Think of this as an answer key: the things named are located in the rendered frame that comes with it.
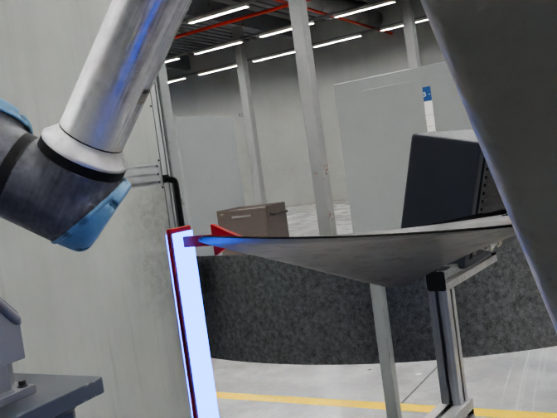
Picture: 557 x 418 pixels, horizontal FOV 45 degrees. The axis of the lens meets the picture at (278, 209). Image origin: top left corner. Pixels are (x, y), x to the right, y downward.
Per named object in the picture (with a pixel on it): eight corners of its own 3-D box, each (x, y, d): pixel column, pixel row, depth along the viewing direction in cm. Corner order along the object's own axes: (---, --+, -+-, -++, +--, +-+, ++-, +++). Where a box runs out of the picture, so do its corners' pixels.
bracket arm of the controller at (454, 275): (446, 291, 96) (443, 270, 96) (426, 292, 97) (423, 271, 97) (497, 260, 115) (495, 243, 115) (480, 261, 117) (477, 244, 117)
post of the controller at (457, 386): (461, 405, 97) (444, 269, 96) (441, 404, 98) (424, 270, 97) (468, 398, 99) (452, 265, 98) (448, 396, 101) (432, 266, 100)
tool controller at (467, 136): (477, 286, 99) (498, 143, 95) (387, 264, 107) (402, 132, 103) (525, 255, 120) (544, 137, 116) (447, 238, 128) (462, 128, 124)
